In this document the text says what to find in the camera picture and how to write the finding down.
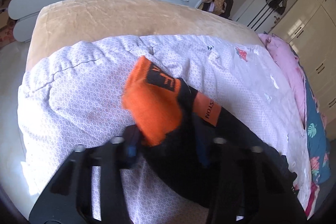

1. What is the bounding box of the pink floral cloth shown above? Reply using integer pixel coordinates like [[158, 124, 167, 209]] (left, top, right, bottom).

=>
[[0, 17, 17, 49]]

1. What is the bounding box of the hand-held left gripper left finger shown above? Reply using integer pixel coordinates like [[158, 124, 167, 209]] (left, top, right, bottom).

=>
[[29, 132, 140, 224]]

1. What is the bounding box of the heap of dark clothes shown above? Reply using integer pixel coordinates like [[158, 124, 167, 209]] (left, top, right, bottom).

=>
[[202, 0, 235, 19]]

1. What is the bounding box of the pink pillow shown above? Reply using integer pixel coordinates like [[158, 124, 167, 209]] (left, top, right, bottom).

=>
[[257, 33, 308, 123]]

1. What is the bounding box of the black jacket with white stripes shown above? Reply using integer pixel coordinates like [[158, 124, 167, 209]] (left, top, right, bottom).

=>
[[265, 0, 290, 15]]

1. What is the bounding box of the cream wardrobe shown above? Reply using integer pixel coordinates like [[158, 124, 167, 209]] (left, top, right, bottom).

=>
[[268, 0, 336, 131]]

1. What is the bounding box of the blue floral quilt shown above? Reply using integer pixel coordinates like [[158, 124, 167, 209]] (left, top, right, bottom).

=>
[[291, 50, 332, 186]]

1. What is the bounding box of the light pink patterned quilt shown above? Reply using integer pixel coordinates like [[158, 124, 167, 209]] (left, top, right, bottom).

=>
[[18, 34, 313, 224]]

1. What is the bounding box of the black garment with orange trim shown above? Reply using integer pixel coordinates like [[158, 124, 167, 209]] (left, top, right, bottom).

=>
[[121, 55, 298, 215]]

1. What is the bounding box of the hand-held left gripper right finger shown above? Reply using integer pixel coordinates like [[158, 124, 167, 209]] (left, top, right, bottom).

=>
[[199, 135, 308, 224]]

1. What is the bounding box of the red floral bedding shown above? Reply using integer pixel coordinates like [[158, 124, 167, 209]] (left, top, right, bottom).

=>
[[305, 182, 321, 219]]

